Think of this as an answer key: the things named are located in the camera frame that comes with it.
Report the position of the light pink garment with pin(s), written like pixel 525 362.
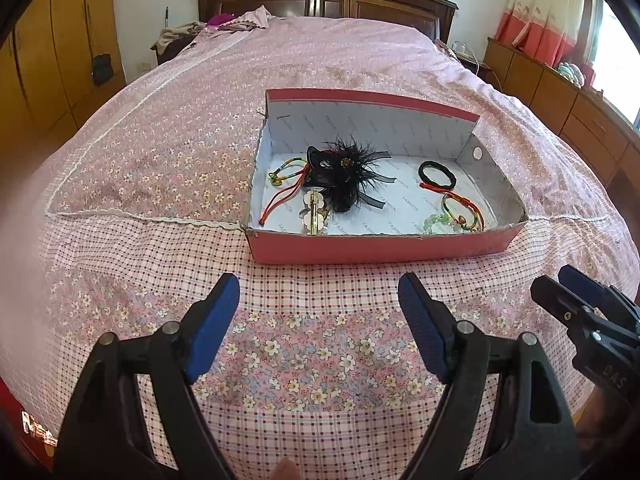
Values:
pixel 252 17

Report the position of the pink cardboard box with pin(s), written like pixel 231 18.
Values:
pixel 375 250

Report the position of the pink patterned curtain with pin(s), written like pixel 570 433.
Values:
pixel 540 10

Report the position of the bright window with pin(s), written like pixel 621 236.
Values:
pixel 620 60

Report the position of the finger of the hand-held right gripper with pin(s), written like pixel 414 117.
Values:
pixel 555 302
pixel 580 282

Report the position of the gold flower hair clip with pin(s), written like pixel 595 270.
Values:
pixel 315 210

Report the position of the brown wooden wardrobe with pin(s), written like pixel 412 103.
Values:
pixel 50 35

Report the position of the beige crumpled clothes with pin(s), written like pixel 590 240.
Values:
pixel 175 35

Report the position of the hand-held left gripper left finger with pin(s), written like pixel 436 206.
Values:
pixel 215 330

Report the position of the small black bag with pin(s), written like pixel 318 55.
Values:
pixel 102 70

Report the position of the pink floral bedspread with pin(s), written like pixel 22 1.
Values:
pixel 175 135

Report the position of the long wooden cabinet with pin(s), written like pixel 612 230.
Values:
pixel 560 105

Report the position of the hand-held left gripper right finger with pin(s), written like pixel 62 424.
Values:
pixel 425 330

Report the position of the wooden nightstand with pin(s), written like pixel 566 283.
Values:
pixel 472 66

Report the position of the red box with white print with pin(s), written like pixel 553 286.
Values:
pixel 25 410

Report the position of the magenta cloth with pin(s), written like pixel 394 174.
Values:
pixel 220 20

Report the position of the black feather hair clip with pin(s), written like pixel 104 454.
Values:
pixel 345 180

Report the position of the pastel plush toy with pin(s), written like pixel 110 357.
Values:
pixel 570 74

